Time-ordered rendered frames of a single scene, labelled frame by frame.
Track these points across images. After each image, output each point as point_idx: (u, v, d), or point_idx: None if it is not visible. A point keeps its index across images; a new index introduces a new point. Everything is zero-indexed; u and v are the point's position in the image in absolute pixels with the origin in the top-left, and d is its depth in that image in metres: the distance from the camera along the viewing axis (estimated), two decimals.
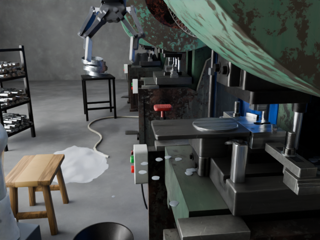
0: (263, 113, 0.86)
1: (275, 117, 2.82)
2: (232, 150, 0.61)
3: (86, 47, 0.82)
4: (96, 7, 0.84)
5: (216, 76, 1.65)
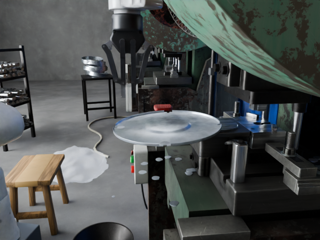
0: (263, 113, 0.86)
1: (275, 117, 2.82)
2: (232, 150, 0.61)
3: (126, 97, 0.71)
4: (106, 42, 0.67)
5: (216, 76, 1.65)
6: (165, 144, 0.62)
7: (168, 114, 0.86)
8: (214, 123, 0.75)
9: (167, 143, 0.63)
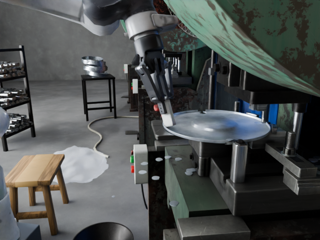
0: (263, 113, 0.86)
1: (275, 117, 2.82)
2: (232, 150, 0.61)
3: (170, 112, 0.72)
4: (142, 64, 0.68)
5: (216, 76, 1.65)
6: (261, 122, 0.79)
7: (173, 125, 0.76)
8: None
9: (258, 122, 0.79)
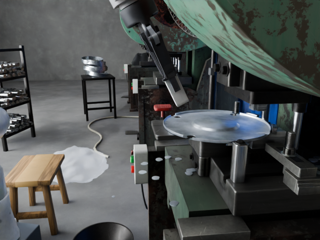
0: (263, 113, 0.86)
1: (275, 117, 2.82)
2: (232, 150, 0.61)
3: (182, 86, 0.62)
4: (154, 31, 0.54)
5: (216, 76, 1.65)
6: None
7: (256, 132, 0.70)
8: None
9: None
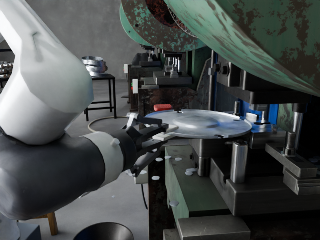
0: (263, 113, 0.86)
1: (275, 117, 2.82)
2: (232, 150, 0.61)
3: None
4: (128, 119, 0.52)
5: (216, 76, 1.65)
6: None
7: None
8: None
9: None
